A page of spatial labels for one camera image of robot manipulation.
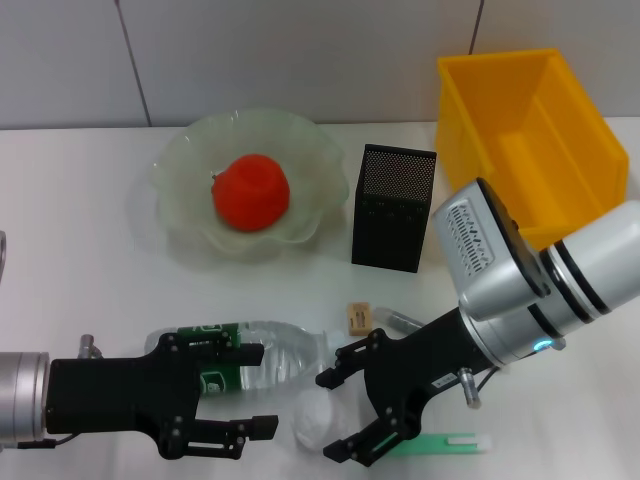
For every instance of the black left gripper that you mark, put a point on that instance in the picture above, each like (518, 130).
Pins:
(115, 395)

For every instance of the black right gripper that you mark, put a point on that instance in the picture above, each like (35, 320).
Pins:
(430, 360)

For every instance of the white paper ball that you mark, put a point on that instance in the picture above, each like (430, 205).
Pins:
(312, 415)

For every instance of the clear green-label water bottle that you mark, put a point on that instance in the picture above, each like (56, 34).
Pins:
(290, 350)

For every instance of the green pen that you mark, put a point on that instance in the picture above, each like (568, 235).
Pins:
(440, 442)

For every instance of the red-orange fruit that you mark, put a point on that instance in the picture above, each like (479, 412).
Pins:
(252, 192)

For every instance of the small beige eraser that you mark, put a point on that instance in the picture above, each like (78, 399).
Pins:
(360, 320)

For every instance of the grey glitter pen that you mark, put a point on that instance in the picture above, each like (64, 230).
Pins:
(395, 317)

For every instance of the black mesh pen holder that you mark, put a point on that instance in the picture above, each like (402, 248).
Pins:
(387, 235)

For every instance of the pale green glass fruit plate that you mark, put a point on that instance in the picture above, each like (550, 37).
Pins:
(300, 165)

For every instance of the yellow plastic bin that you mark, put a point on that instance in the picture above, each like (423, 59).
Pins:
(530, 125)

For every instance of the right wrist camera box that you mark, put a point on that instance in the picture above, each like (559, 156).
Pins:
(485, 250)

